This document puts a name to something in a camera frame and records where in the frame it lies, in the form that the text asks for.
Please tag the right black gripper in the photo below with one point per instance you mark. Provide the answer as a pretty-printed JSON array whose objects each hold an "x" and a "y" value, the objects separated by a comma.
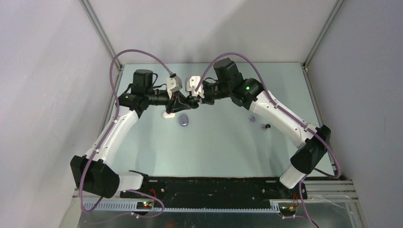
[{"x": 206, "y": 100}]

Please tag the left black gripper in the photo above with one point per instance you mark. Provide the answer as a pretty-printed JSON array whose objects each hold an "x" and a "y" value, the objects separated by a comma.
[{"x": 180, "y": 104}]

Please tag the white earbud charging case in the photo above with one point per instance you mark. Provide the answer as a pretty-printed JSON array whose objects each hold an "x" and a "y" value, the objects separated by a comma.
[{"x": 168, "y": 115}]

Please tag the purple earbud charging case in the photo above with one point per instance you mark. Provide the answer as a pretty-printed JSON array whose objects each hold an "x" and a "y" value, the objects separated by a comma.
[{"x": 183, "y": 120}]

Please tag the black earbud charging case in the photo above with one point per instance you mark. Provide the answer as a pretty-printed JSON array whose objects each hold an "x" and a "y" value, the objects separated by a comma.
[{"x": 192, "y": 102}]

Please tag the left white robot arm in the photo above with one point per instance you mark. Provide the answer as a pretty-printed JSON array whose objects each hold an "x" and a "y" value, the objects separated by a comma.
[{"x": 92, "y": 171}]

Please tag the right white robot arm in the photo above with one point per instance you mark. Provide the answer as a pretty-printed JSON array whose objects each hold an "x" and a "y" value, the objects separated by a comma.
[{"x": 311, "y": 141}]

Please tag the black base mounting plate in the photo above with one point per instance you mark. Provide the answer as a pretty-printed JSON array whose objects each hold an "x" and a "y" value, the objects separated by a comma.
[{"x": 215, "y": 192}]

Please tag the left controller circuit board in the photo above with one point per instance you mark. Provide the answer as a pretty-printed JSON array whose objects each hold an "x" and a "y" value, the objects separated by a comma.
[{"x": 144, "y": 205}]

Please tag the controller circuit board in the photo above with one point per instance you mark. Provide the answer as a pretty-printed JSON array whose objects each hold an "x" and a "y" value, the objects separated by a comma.
[
  {"x": 287, "y": 211},
  {"x": 144, "y": 205}
]

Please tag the right controller circuit board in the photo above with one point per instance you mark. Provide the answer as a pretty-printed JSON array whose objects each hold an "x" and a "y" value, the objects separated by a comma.
[{"x": 287, "y": 211}]

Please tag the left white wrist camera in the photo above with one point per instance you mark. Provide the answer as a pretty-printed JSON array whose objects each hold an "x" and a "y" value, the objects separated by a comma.
[{"x": 173, "y": 84}]

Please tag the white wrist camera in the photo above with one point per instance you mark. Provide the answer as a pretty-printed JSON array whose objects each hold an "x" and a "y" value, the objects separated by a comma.
[
  {"x": 173, "y": 84},
  {"x": 191, "y": 84}
]

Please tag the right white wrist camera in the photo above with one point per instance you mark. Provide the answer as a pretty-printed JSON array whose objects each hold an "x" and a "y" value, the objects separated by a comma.
[{"x": 191, "y": 84}]

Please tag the grey slotted cable duct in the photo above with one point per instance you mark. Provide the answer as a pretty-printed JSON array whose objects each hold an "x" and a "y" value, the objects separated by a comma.
[{"x": 131, "y": 206}]

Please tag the left aluminium frame post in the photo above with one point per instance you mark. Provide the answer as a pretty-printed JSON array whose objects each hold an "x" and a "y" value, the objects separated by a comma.
[{"x": 97, "y": 25}]

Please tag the aluminium frame post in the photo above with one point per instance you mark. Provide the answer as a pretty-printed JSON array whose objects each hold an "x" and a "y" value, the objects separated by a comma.
[
  {"x": 97, "y": 25},
  {"x": 323, "y": 31}
]

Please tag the right aluminium frame post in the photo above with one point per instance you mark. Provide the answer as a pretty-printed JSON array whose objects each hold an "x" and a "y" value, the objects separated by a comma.
[{"x": 323, "y": 31}]

